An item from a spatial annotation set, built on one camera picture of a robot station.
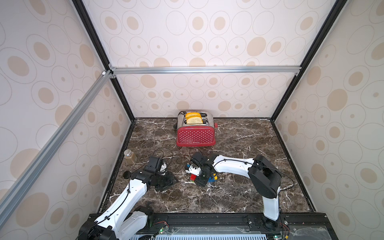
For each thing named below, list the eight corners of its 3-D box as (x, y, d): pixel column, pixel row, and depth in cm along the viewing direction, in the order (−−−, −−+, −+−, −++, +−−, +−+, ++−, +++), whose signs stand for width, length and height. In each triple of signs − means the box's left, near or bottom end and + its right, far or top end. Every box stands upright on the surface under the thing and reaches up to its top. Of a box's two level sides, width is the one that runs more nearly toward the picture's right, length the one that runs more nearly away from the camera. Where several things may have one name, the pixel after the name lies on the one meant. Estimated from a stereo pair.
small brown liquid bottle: (128, 165, 96) (122, 157, 88) (131, 158, 100) (125, 149, 91) (137, 165, 96) (131, 157, 88) (139, 158, 100) (133, 149, 91)
